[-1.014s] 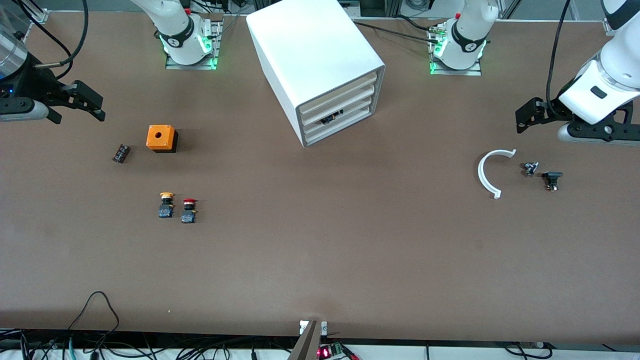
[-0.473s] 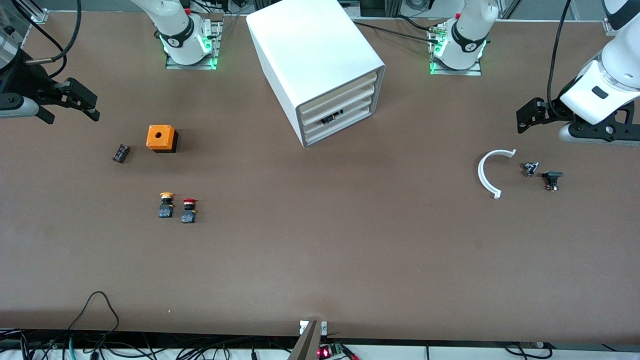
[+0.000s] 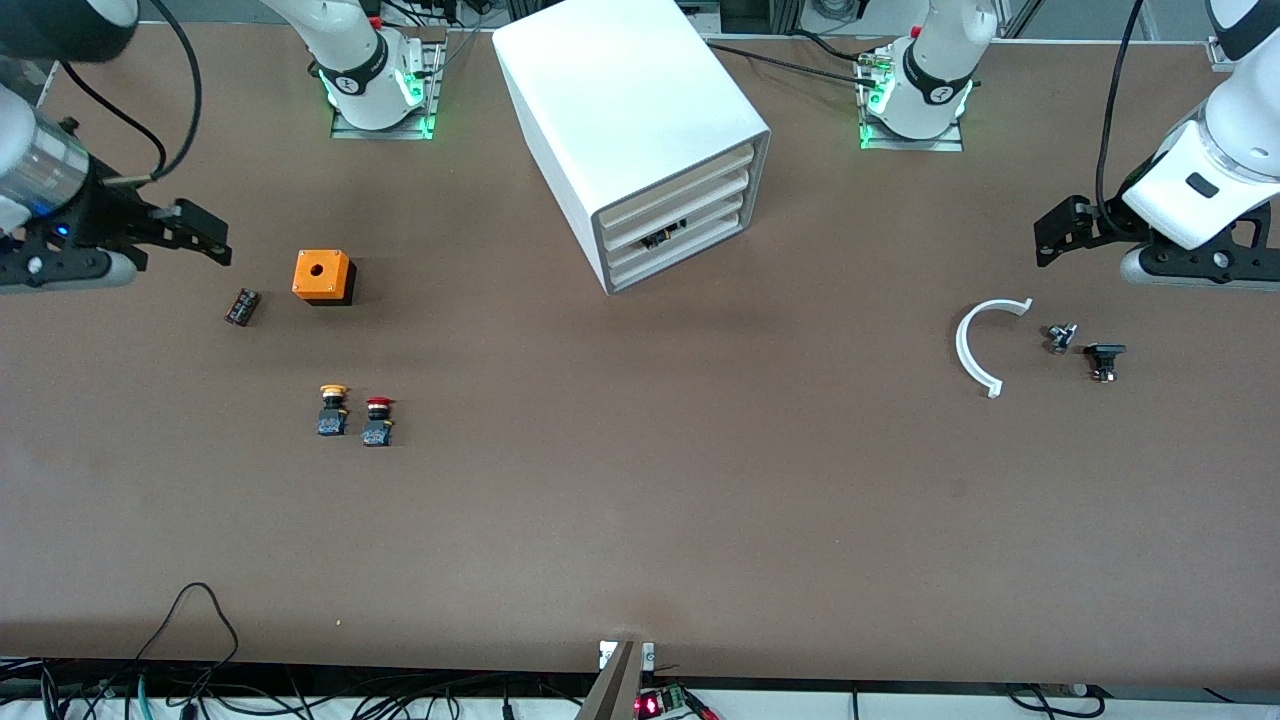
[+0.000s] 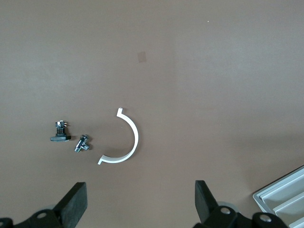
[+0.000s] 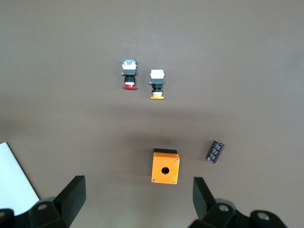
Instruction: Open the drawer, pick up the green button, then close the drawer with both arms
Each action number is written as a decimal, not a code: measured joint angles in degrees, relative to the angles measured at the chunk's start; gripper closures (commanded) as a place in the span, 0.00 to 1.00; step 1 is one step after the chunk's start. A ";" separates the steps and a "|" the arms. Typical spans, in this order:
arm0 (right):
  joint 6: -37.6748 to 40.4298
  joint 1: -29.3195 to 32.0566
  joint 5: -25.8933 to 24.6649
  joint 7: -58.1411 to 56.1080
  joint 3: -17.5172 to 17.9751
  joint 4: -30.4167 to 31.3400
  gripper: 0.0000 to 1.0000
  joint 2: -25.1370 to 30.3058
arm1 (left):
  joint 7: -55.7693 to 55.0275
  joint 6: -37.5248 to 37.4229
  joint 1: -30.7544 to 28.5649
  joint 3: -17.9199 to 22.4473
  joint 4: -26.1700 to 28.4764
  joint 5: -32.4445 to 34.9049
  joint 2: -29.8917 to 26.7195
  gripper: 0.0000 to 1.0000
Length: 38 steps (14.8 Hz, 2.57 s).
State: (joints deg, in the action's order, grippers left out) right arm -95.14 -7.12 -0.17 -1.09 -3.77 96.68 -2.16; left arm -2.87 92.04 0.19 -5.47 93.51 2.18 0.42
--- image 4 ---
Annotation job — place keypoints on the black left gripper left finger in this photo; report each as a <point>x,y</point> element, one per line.
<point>71,204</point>

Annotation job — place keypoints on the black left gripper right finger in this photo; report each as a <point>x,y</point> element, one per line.
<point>204,202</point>

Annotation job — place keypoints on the white metal drawer cabinet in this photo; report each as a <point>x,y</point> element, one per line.
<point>285,190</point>

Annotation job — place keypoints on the small chrome metal fitting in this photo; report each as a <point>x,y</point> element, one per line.
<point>82,143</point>

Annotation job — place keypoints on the black toggle switch component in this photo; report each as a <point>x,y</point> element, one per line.
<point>59,138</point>

